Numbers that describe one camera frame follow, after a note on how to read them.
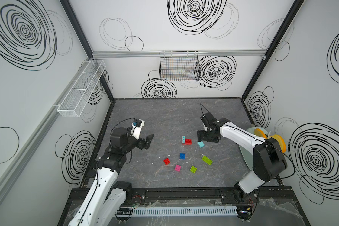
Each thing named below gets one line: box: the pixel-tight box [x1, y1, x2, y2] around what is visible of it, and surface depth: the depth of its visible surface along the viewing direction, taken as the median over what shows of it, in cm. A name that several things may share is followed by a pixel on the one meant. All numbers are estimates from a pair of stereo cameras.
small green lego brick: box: [189, 165, 198, 174], surface depth 84 cm
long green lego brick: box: [201, 155, 214, 166], surface depth 88 cm
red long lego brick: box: [182, 138, 193, 146], surface depth 96 cm
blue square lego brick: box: [179, 152, 186, 160], surface depth 90 cm
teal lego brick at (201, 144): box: [197, 140, 205, 148], surface depth 94 cm
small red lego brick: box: [163, 157, 171, 166], surface depth 86 cm
